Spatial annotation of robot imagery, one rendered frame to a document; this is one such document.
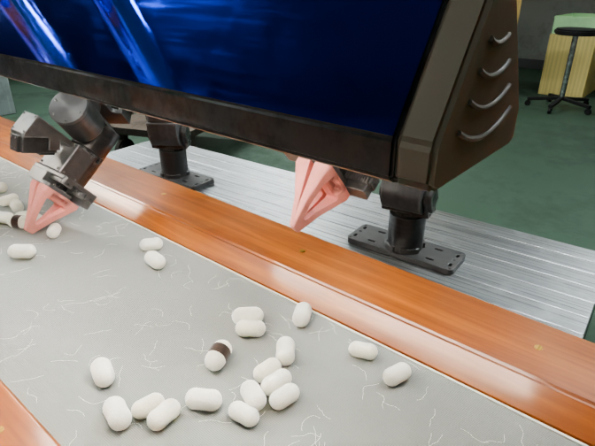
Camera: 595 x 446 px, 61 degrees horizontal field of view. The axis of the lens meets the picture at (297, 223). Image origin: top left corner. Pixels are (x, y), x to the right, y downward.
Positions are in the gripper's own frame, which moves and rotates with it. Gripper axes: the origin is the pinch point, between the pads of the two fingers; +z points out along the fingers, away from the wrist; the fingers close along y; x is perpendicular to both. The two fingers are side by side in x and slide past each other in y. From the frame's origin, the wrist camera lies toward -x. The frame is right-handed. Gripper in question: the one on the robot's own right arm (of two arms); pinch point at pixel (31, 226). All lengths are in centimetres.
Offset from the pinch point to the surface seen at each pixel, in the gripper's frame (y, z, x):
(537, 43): -129, -505, 490
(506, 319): 65, -18, 14
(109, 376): 38.4, 7.4, -6.4
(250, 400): 51, 2, -2
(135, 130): -188, -71, 125
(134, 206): 5.6, -11.2, 9.4
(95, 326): 28.2, 5.4, -2.6
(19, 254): 6.4, 3.8, -2.7
